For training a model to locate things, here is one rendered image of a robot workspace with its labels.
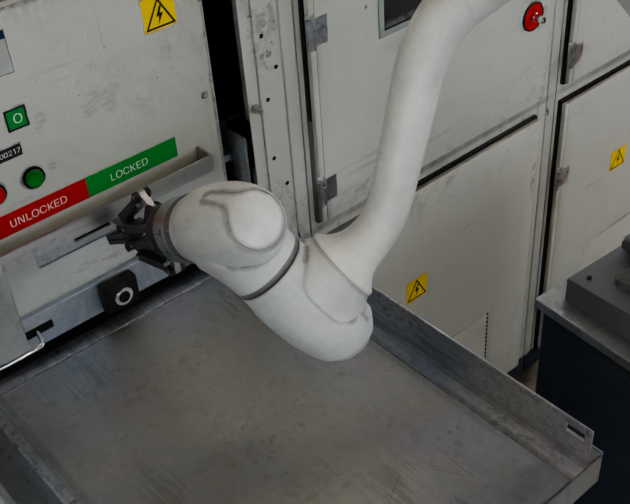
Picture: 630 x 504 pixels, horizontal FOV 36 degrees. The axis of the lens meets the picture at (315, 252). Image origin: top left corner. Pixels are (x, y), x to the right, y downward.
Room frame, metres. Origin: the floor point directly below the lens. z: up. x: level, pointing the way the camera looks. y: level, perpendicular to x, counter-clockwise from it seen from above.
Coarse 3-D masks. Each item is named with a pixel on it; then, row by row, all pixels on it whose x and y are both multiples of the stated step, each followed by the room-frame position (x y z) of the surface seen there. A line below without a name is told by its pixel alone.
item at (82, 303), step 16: (112, 272) 1.21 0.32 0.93; (144, 272) 1.24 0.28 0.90; (160, 272) 1.26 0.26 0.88; (80, 288) 1.18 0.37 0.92; (96, 288) 1.19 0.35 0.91; (144, 288) 1.24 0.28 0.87; (48, 304) 1.15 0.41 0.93; (64, 304) 1.15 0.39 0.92; (80, 304) 1.17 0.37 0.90; (96, 304) 1.18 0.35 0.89; (32, 320) 1.12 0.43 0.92; (48, 320) 1.13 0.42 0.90; (64, 320) 1.15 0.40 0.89; (80, 320) 1.17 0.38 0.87; (32, 336) 1.12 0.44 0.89; (48, 336) 1.13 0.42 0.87
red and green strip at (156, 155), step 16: (160, 144) 1.30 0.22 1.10; (128, 160) 1.26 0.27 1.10; (144, 160) 1.28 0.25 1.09; (160, 160) 1.30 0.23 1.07; (96, 176) 1.23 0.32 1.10; (112, 176) 1.24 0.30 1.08; (128, 176) 1.26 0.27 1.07; (64, 192) 1.19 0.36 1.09; (80, 192) 1.21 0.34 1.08; (96, 192) 1.22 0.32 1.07; (32, 208) 1.16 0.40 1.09; (48, 208) 1.18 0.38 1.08; (64, 208) 1.19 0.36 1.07; (0, 224) 1.13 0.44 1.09; (16, 224) 1.14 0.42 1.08; (32, 224) 1.16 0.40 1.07
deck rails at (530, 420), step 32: (384, 320) 1.12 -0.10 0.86; (416, 320) 1.06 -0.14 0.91; (416, 352) 1.05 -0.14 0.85; (448, 352) 1.01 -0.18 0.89; (448, 384) 0.98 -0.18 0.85; (480, 384) 0.96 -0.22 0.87; (512, 384) 0.92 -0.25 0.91; (0, 416) 0.99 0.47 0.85; (480, 416) 0.92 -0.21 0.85; (512, 416) 0.91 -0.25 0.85; (544, 416) 0.88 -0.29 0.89; (0, 448) 0.93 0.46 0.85; (32, 448) 0.93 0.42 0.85; (544, 448) 0.85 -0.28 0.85; (576, 448) 0.83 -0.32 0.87; (32, 480) 0.86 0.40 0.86; (64, 480) 0.86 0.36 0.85
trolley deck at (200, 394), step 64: (192, 320) 1.17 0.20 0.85; (256, 320) 1.16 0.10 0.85; (64, 384) 1.05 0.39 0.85; (128, 384) 1.04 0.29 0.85; (192, 384) 1.03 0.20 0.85; (256, 384) 1.02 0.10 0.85; (320, 384) 1.01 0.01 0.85; (384, 384) 1.00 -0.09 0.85; (64, 448) 0.92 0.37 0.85; (128, 448) 0.91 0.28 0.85; (192, 448) 0.91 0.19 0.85; (256, 448) 0.90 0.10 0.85; (320, 448) 0.89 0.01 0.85; (384, 448) 0.88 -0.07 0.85; (448, 448) 0.87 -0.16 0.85; (512, 448) 0.86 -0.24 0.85
